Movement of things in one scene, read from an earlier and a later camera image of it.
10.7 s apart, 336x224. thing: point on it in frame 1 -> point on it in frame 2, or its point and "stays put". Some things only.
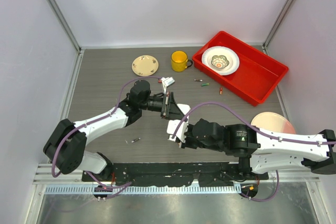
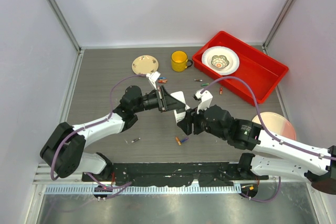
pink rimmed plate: [273, 120] stays put
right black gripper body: [191, 142] -> [200, 125]
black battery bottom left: [135, 140] stays put
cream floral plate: [145, 65] stays put
